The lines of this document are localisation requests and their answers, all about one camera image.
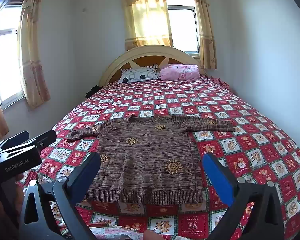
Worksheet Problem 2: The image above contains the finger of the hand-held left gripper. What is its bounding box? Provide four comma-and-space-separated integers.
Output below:
0, 130, 30, 150
27, 129, 58, 152

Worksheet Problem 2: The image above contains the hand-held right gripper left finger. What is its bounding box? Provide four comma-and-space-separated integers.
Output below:
20, 152, 101, 240

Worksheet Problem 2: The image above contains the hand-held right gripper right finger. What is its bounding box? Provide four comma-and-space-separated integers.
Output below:
202, 152, 285, 240

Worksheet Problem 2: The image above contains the brown knit sweater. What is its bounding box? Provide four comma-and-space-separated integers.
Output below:
67, 114, 235, 204

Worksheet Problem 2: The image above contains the red checked printed blanket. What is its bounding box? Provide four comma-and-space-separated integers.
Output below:
15, 76, 300, 240

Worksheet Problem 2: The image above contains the dark bundle beside bed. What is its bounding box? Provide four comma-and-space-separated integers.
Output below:
86, 85, 103, 98

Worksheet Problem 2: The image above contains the pink patterned cloth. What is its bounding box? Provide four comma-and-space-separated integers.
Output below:
87, 226, 145, 240

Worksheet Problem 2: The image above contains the long beige patterned curtain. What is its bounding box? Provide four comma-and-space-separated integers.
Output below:
18, 0, 51, 109

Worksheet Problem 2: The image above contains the pink ruffled bed sheet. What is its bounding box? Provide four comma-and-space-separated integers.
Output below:
209, 76, 231, 91

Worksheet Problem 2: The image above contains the cream wooden headboard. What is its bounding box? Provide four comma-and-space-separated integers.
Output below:
98, 45, 207, 87

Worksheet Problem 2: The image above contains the white patterned pillow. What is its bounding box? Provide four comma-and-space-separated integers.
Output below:
117, 64, 160, 84

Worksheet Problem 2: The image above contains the pink pillow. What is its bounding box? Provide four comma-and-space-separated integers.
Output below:
159, 64, 200, 80

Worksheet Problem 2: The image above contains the narrow yellow curtain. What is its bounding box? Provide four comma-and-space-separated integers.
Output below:
189, 0, 218, 70

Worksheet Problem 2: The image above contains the window behind headboard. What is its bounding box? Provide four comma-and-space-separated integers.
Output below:
164, 0, 200, 54

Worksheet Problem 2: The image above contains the wide yellow curtain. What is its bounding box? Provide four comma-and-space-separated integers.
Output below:
120, 0, 173, 51

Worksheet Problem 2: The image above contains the side wall window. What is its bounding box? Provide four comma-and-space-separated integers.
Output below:
0, 2, 25, 110

